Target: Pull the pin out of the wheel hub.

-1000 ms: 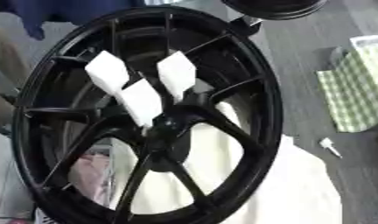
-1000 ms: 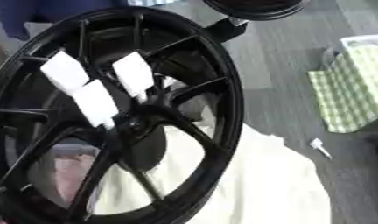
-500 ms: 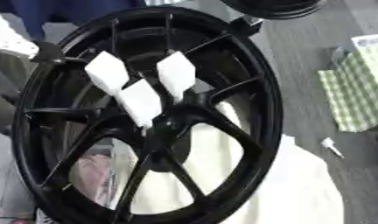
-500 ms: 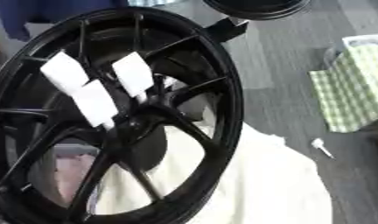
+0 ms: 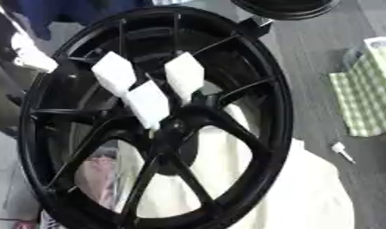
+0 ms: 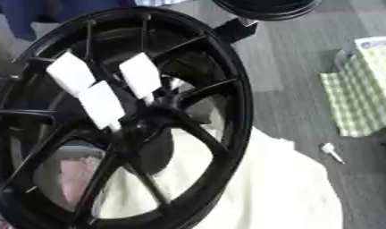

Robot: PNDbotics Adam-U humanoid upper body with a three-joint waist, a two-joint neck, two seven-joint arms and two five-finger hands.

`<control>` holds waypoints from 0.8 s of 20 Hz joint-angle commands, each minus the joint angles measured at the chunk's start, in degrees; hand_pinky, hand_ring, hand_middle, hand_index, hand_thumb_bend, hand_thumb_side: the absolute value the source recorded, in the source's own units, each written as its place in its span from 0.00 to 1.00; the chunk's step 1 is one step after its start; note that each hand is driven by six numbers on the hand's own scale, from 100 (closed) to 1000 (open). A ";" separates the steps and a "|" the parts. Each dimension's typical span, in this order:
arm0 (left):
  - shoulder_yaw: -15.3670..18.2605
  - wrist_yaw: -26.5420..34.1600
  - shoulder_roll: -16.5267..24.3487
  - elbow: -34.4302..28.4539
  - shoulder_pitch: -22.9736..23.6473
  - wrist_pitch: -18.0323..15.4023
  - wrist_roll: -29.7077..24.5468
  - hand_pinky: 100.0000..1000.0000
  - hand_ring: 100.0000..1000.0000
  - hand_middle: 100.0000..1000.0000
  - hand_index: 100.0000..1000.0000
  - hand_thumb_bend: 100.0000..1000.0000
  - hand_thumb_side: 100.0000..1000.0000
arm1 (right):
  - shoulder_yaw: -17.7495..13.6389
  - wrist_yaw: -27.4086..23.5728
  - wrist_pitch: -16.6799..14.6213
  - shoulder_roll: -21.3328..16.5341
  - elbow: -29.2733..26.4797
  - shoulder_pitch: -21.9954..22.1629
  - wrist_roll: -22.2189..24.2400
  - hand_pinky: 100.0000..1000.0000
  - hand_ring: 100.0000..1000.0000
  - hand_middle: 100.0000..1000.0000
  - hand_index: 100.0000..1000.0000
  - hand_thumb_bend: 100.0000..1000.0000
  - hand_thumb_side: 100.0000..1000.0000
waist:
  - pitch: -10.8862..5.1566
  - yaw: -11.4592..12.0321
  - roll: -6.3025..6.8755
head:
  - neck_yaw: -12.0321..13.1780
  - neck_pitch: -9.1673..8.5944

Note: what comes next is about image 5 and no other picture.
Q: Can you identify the black spoked wheel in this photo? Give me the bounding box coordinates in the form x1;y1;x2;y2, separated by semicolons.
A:
16;5;295;229

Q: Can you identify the black round wheel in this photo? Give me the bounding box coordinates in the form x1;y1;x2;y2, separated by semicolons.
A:
229;0;343;21

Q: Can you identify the cream white cloth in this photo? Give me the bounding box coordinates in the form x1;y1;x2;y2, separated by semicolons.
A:
113;104;356;229

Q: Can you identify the person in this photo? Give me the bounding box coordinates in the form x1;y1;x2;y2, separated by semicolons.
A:
0;0;151;41

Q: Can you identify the green white checked cloth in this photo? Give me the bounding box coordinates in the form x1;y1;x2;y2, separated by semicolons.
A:
327;44;386;138

